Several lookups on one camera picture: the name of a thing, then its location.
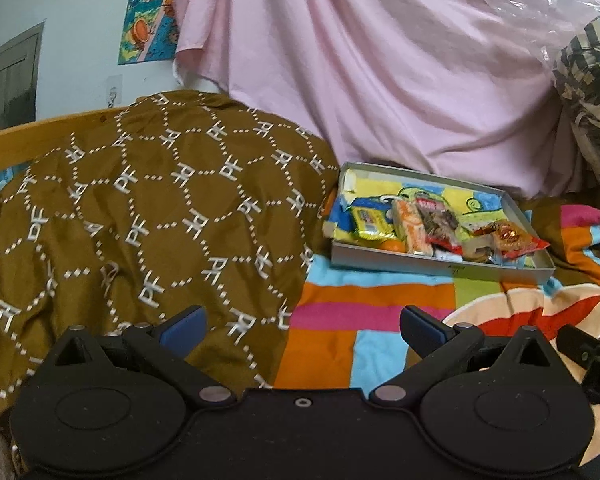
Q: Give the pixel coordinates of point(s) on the small orange tangerine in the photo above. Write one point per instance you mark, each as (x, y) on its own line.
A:
(393, 246)

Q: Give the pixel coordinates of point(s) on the wooden bed headboard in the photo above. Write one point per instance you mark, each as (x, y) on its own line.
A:
(25, 142)

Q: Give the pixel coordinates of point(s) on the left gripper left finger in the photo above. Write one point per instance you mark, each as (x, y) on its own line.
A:
(164, 348)

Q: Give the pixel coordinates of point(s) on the pink hanging cloth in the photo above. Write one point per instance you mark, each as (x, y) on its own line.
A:
(441, 86)

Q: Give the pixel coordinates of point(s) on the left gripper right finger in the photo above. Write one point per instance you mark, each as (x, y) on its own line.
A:
(443, 351)

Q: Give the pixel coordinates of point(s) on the orange white wafer snack pack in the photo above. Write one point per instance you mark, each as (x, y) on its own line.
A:
(410, 229)

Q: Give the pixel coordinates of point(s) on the brown PF patterned quilt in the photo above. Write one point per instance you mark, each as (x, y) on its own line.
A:
(182, 198)

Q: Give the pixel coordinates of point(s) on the colourful cartoon wall poster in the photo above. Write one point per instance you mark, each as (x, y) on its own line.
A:
(149, 32)

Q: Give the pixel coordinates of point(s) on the white wall socket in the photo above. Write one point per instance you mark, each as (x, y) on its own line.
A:
(114, 87)

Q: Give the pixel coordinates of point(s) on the grey cardboard tray box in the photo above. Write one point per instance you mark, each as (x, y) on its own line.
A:
(473, 205)

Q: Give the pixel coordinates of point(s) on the clear pack braised meat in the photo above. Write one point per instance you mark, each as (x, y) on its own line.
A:
(481, 249)

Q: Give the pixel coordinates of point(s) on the colourful striped bed sheet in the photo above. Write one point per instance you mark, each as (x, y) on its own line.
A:
(345, 330)

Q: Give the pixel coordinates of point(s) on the yellow snack packet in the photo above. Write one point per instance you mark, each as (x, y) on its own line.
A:
(371, 224)

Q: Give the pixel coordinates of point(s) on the plastic bag of clothes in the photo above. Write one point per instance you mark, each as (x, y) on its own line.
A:
(564, 35)

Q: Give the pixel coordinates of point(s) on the red tofu skewer snack pack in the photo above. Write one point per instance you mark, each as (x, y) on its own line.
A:
(509, 240)

